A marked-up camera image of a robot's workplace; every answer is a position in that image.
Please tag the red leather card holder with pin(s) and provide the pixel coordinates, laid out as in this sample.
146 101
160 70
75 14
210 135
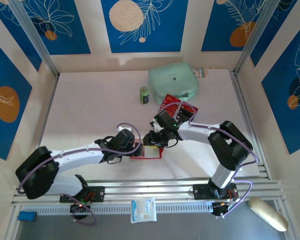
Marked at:
150 153

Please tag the black credit card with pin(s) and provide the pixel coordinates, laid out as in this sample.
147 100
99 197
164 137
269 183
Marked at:
183 118
186 113

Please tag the clear acrylic card stand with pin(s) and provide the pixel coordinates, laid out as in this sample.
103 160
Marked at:
180 106

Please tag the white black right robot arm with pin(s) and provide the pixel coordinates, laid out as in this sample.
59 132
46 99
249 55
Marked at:
197 131

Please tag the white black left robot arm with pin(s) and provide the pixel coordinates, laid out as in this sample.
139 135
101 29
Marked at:
77 156

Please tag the red credit card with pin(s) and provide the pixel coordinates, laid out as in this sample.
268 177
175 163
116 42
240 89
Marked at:
191 108
170 110
172 98
168 102

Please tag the green cylindrical can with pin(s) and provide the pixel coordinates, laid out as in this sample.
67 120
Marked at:
144 96

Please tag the white blue tissue packet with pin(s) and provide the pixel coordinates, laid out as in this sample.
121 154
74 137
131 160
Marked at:
143 210

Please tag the mint green zip pouch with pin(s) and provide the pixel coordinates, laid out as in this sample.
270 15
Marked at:
172 80

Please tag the printed paper sachet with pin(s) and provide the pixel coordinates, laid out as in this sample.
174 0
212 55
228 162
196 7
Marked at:
200 72

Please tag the black left control board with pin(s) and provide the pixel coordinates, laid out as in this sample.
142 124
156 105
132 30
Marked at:
79 211

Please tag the black control board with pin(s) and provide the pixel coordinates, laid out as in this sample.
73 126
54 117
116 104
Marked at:
218 210
79 211

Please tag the black right control board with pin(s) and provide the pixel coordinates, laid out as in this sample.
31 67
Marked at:
218 210

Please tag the blue sponge block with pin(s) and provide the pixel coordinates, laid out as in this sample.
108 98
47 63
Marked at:
27 216

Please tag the beige bread loaf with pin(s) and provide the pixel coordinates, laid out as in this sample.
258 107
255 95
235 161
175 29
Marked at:
267 213

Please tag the aluminium rail frame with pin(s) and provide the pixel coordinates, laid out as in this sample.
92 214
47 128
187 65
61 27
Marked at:
145 190

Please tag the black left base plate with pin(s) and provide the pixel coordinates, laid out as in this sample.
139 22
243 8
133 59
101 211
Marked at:
97 193

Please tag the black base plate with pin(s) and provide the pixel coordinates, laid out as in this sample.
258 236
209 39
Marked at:
200 192
97 193

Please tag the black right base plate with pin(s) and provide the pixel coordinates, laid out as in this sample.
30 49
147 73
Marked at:
200 192

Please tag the aluminium side rail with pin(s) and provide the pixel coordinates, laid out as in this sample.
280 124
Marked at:
245 112
48 110

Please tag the aluminium corner post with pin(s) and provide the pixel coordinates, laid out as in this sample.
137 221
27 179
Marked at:
32 30
257 32

